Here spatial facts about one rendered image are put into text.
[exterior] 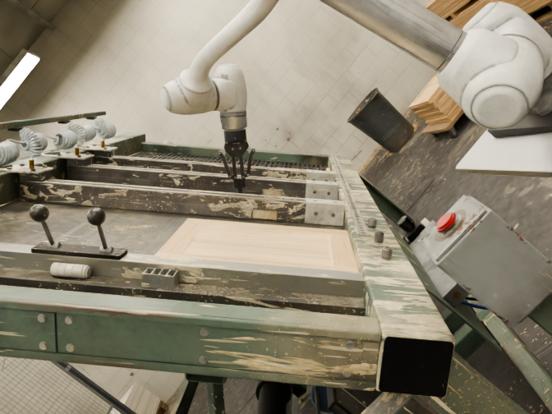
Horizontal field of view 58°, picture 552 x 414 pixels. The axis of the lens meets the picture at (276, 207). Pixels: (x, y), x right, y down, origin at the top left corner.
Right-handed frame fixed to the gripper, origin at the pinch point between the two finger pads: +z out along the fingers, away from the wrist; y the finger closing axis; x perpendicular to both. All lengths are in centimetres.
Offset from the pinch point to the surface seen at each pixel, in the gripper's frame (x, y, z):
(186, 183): -23.9, 21.5, 1.4
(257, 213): 13.1, -5.1, 6.4
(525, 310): 100, -45, 3
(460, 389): 99, -35, 17
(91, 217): 69, 29, -11
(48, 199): 4, 63, -3
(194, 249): 49, 12, 4
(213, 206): 11.5, 9.1, 3.0
